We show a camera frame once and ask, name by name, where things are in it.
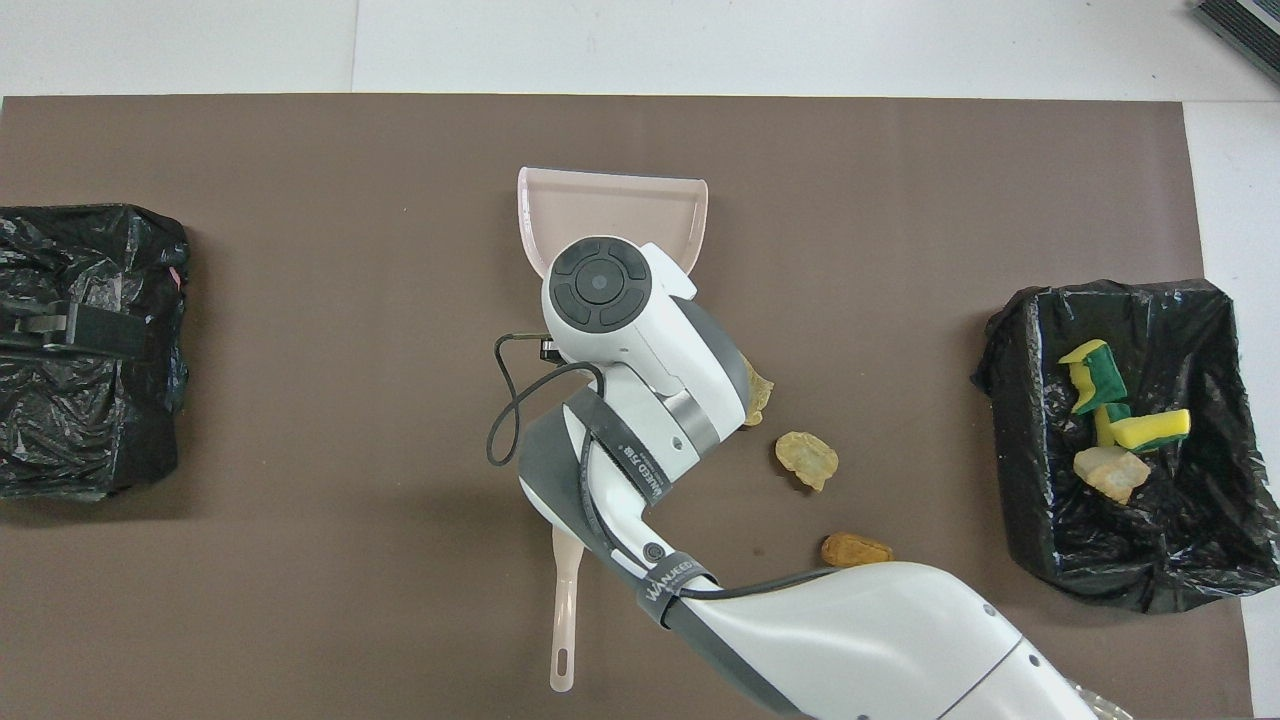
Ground beige plastic dustpan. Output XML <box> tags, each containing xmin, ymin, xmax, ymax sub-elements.
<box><xmin>516</xmin><ymin>166</ymin><xmax>710</xmax><ymax>301</ymax></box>

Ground beige hand brush black bristles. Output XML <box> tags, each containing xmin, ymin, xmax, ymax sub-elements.
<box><xmin>549</xmin><ymin>525</ymin><xmax>586</xmax><ymax>693</ymax></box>

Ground pale yellow scrap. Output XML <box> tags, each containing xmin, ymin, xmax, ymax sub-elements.
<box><xmin>740</xmin><ymin>358</ymin><xmax>775</xmax><ymax>427</ymax></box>
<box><xmin>775</xmin><ymin>431</ymin><xmax>840</xmax><ymax>493</ymax></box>

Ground orange brown scrap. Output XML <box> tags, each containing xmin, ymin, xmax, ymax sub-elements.
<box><xmin>821</xmin><ymin>531</ymin><xmax>896</xmax><ymax>569</ymax></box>

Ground yellow green sponge piece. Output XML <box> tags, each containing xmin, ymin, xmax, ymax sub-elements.
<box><xmin>1058</xmin><ymin>339</ymin><xmax>1128</xmax><ymax>416</ymax></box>
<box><xmin>1112</xmin><ymin>408</ymin><xmax>1193</xmax><ymax>453</ymax></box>
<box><xmin>1092</xmin><ymin>400</ymin><xmax>1133</xmax><ymax>451</ymax></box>

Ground striped orange bread toy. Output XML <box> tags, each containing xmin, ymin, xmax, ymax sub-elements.
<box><xmin>1073</xmin><ymin>445</ymin><xmax>1152</xmax><ymax>505</ymax></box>

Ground bin with black plastic liner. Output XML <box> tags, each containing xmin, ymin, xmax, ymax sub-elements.
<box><xmin>0</xmin><ymin>204</ymin><xmax>191</xmax><ymax>501</ymax></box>
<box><xmin>970</xmin><ymin>279</ymin><xmax>1280</xmax><ymax>614</ymax></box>

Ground brown table mat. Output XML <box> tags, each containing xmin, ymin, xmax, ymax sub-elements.
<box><xmin>0</xmin><ymin>95</ymin><xmax>1256</xmax><ymax>720</ymax></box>

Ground grey ribbed device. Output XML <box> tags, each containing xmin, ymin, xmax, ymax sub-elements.
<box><xmin>1190</xmin><ymin>0</ymin><xmax>1280</xmax><ymax>86</ymax></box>

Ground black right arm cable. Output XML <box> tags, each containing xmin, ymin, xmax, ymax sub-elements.
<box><xmin>487</xmin><ymin>332</ymin><xmax>851</xmax><ymax>601</ymax></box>

